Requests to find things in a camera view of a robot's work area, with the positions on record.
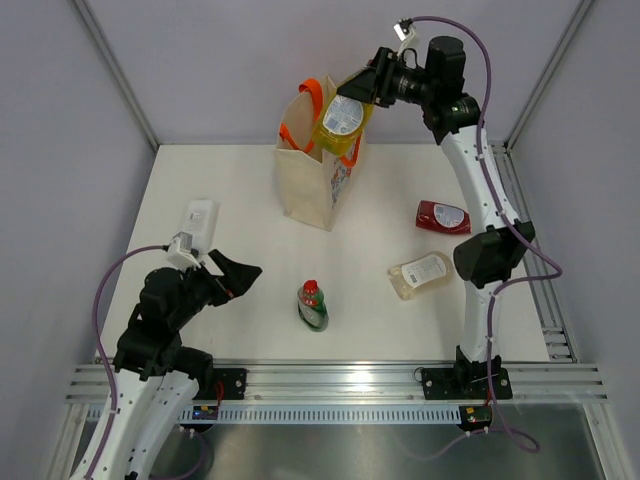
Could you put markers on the right aluminium corner post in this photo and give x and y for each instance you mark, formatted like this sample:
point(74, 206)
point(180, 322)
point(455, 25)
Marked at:
point(559, 52)

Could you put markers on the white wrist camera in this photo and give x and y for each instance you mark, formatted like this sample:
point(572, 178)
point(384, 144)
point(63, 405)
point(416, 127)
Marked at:
point(406, 33)
point(181, 254)

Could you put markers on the beige canvas bag orange handles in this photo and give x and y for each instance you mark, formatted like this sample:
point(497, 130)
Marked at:
point(313, 183)

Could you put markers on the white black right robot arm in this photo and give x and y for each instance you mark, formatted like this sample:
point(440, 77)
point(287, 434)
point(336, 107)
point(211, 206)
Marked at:
point(486, 260)

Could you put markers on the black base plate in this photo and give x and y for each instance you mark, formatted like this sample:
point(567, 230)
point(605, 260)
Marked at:
point(448, 384)
point(229, 383)

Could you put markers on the yellow dish soap bottle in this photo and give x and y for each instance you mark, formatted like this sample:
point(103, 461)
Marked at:
point(340, 124)

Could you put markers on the white slotted cable duct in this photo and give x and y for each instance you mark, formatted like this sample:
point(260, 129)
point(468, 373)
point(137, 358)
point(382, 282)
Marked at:
point(232, 414)

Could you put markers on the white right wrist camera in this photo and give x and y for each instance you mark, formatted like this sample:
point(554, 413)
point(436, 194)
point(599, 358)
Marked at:
point(406, 33)

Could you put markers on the green dish soap bottle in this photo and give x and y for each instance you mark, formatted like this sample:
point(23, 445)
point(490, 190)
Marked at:
point(311, 305)

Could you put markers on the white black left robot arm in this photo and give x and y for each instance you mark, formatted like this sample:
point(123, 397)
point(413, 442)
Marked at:
point(153, 376)

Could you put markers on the aluminium corner post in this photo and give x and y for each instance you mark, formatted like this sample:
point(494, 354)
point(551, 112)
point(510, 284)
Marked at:
point(559, 52)
point(102, 46)

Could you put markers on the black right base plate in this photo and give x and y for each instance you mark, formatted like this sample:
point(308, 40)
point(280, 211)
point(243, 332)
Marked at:
point(448, 384)

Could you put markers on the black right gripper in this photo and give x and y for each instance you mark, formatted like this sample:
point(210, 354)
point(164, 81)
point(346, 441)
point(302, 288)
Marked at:
point(375, 81)

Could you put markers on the aluminium mounting rail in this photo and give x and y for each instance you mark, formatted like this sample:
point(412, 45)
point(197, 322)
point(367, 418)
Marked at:
point(362, 382)

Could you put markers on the red dish soap bottle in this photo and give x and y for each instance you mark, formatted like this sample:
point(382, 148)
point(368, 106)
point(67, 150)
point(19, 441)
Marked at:
point(442, 218)

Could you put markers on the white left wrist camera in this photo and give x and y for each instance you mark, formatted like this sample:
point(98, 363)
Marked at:
point(181, 254)

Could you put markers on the clear soap bottle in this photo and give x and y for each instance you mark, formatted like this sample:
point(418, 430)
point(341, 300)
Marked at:
point(199, 221)
point(432, 270)

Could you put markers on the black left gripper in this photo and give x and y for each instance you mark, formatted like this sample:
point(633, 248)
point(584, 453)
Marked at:
point(237, 278)

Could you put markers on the left aluminium corner post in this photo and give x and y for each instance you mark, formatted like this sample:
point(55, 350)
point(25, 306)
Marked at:
point(102, 46)

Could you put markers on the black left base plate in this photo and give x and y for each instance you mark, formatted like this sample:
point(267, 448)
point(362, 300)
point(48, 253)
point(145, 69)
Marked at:
point(229, 383)

